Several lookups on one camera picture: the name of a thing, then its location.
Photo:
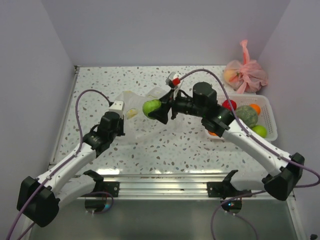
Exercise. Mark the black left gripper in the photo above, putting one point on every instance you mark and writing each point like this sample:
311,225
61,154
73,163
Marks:
121,132

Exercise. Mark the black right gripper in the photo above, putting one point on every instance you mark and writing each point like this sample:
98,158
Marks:
161,114

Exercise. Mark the green apple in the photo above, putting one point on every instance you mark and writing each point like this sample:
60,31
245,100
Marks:
260,130
150,106

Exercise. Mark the orange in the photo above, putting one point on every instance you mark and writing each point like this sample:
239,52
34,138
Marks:
256,108
212,134

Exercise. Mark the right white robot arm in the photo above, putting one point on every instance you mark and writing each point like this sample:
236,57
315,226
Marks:
282,170

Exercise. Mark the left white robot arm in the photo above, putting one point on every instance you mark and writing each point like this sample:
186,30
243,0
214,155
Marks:
38,197

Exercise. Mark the peach in pink bag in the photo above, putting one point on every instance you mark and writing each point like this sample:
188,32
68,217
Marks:
230,75

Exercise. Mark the pink plastic bag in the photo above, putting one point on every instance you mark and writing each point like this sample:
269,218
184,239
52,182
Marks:
251,76

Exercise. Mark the orange in basket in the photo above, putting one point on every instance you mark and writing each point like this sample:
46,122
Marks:
256,108

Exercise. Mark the green apple in basket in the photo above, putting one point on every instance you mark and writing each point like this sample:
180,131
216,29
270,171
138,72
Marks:
260,130

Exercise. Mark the white plastic basket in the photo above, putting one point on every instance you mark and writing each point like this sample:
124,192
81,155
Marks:
266,116

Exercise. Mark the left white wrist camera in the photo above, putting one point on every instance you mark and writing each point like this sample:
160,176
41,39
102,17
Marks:
118,107

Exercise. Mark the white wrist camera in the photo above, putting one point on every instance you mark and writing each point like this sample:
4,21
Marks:
174,83
118,107

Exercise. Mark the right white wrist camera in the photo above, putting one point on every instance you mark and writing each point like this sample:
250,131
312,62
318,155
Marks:
174,83

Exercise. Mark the left black base bracket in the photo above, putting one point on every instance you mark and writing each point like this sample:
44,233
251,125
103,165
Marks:
111,187

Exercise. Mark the black base bracket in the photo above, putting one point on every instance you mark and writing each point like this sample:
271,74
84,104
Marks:
223,190
111,187

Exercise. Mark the aluminium mounting rail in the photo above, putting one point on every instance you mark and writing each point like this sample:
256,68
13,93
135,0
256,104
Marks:
172,186

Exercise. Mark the right black base bracket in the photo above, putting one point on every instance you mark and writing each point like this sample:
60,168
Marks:
223,190

